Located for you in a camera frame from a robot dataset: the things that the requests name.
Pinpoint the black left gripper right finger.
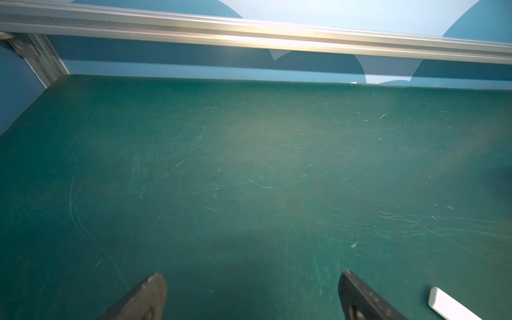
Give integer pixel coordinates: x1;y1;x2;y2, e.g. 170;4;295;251
338;270;407;320

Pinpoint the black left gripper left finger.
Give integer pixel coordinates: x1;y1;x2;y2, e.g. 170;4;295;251
99;273;167;320

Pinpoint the white rectangular usb drive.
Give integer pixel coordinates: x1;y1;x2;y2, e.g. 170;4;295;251
428;287;481;320

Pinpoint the aluminium left frame post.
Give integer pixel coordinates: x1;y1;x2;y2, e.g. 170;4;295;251
1;32;70;89

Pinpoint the aluminium rear frame rail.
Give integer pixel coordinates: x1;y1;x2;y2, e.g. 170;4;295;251
1;1;511;65

